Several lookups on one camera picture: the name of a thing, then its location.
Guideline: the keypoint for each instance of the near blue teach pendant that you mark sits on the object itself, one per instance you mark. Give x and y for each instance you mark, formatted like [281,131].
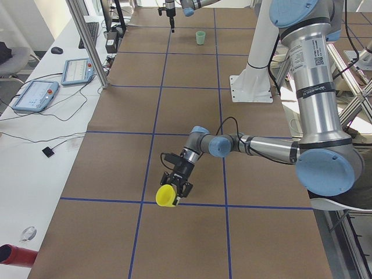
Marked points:
[36,96]

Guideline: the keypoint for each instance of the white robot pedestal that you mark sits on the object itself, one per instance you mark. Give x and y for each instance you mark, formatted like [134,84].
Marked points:
[253,83]

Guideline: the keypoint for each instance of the black keyboard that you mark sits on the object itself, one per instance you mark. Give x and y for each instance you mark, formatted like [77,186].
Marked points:
[93,28]

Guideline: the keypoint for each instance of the green plastic cup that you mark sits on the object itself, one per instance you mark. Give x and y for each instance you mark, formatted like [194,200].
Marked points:
[200,37]

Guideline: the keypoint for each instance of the aluminium frame post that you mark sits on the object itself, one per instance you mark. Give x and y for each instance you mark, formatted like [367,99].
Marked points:
[82,29]

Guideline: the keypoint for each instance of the black power adapter box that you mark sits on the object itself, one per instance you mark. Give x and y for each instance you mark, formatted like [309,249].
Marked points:
[111,42]

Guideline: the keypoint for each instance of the far blue teach pendant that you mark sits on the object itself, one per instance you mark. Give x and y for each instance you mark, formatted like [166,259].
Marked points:
[77,71]

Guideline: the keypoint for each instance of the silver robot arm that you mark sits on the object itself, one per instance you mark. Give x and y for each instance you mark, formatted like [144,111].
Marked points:
[188,7]
[326,162]

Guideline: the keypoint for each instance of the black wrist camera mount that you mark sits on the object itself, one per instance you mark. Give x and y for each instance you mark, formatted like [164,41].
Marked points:
[172,158]

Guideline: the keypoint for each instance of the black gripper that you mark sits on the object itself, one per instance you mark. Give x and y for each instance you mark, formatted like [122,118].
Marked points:
[183,169]
[170,8]

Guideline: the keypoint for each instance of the red cylinder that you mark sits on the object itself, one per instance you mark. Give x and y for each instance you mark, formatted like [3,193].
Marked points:
[16,256]

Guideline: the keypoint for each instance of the small black square pad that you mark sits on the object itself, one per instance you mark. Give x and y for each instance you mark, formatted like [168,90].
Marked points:
[48,152]

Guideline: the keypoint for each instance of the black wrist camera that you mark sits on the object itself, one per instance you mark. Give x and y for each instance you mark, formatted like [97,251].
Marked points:
[161,10]

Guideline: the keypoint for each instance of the yellow plastic cup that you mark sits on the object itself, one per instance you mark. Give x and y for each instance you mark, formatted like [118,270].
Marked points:
[165,196]

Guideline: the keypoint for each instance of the blue teach pendant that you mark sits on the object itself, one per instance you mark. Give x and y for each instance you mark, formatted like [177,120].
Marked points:
[77,71]
[36,96]

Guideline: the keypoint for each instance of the black computer mouse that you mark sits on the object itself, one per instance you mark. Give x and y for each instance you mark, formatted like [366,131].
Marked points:
[56,50]

